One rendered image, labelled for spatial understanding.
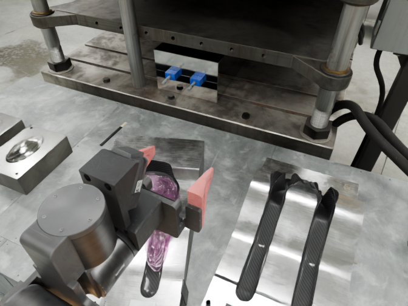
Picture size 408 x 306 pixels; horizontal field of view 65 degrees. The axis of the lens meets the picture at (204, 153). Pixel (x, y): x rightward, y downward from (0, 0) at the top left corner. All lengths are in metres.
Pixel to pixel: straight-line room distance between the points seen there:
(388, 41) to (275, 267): 0.76
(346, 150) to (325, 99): 1.36
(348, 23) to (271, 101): 0.47
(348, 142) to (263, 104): 1.29
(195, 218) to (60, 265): 0.17
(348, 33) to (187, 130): 0.58
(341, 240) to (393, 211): 0.29
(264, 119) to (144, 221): 0.93
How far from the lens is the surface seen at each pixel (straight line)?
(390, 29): 1.15
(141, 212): 0.36
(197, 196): 0.38
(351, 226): 0.79
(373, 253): 0.93
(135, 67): 1.37
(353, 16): 1.00
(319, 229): 0.78
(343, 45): 1.02
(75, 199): 0.31
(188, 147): 0.91
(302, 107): 1.34
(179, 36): 1.25
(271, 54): 1.15
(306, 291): 0.73
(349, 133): 2.60
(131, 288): 0.75
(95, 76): 1.55
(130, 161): 0.32
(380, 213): 1.02
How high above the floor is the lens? 1.53
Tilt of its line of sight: 44 degrees down
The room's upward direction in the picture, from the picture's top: straight up
